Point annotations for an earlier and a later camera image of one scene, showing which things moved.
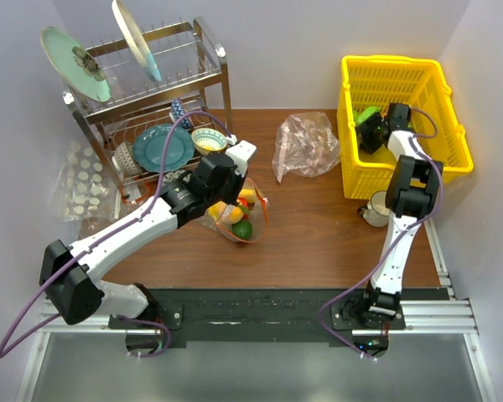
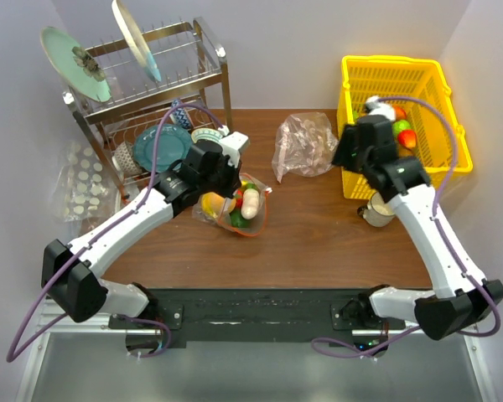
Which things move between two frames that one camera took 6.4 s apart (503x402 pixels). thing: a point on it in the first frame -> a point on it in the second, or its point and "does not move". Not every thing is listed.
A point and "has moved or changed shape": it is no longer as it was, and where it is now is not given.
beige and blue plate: x=137 y=39 does not move
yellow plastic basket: x=372 y=81 does not move
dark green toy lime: x=242 y=229 -> x=238 y=220
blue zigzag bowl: x=178 y=110 does not move
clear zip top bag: x=244 y=222 has moved or changed shape
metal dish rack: x=152 y=131 does not move
